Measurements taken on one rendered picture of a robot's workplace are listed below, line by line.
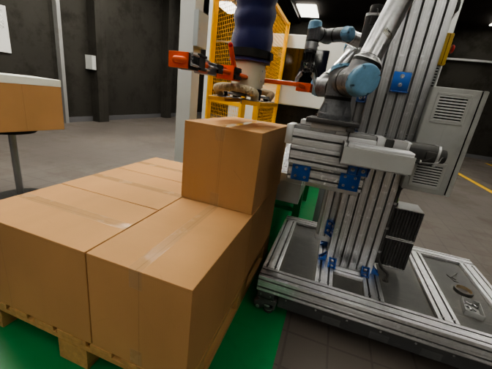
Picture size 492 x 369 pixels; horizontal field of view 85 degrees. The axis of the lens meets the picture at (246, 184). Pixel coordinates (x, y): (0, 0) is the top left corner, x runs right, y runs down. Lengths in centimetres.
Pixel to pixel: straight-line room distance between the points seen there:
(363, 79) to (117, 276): 110
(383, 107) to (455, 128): 30
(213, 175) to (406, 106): 96
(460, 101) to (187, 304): 133
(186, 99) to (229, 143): 169
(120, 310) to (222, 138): 80
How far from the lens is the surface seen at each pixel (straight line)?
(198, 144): 136
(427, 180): 152
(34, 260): 128
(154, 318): 101
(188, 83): 291
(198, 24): 291
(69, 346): 142
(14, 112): 268
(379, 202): 156
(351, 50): 211
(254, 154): 124
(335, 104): 128
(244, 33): 150
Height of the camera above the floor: 110
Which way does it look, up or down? 18 degrees down
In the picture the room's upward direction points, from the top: 7 degrees clockwise
